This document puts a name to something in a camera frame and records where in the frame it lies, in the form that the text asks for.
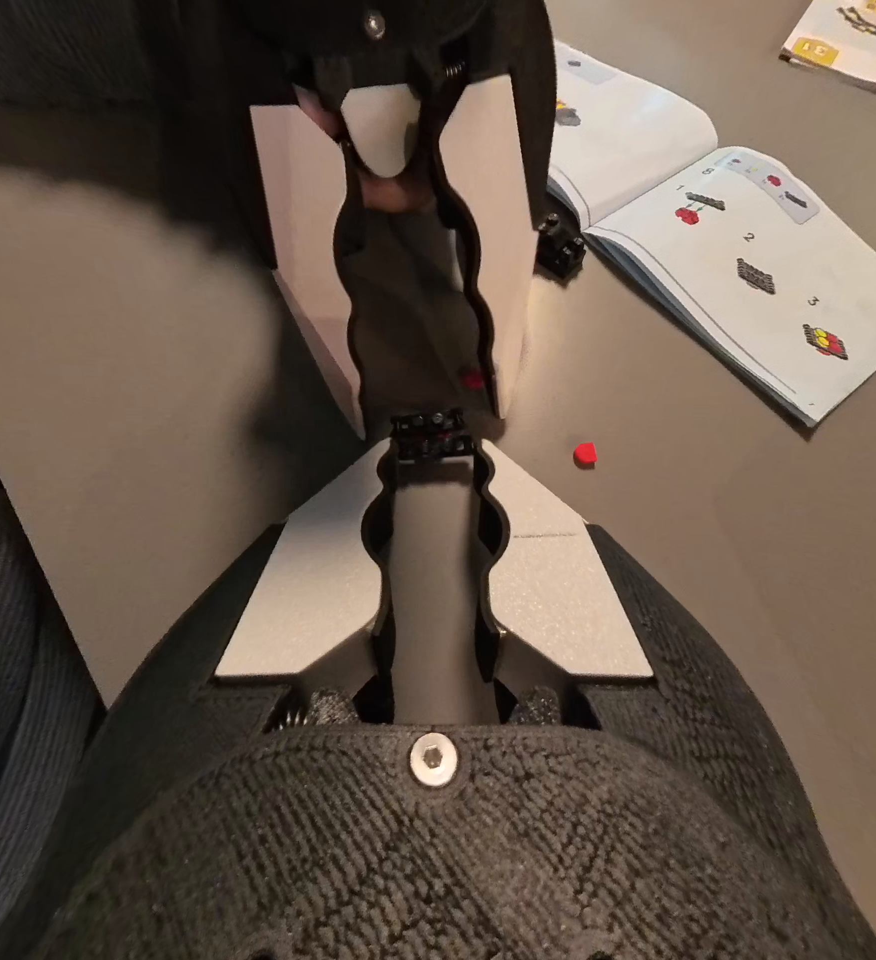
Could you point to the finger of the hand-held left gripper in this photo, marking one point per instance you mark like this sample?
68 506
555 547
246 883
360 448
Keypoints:
498 187
303 225

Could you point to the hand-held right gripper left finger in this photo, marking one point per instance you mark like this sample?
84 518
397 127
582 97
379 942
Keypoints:
303 592

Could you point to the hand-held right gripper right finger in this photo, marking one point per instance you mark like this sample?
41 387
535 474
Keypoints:
565 592

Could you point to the small red lego piece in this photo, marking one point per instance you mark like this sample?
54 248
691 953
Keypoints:
471 378
584 454

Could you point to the black lego plate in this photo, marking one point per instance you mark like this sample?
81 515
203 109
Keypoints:
438 448
426 420

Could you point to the black yellow red lego car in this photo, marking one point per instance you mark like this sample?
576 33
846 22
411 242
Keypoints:
561 251

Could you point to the person's left hand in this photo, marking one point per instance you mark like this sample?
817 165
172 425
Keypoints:
396 193

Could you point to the open instruction booklet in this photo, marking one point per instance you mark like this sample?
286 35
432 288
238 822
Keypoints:
745 262

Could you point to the person's torso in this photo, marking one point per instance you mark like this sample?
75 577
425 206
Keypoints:
3 637

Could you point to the closed instruction booklet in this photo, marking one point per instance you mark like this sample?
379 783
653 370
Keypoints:
857 52

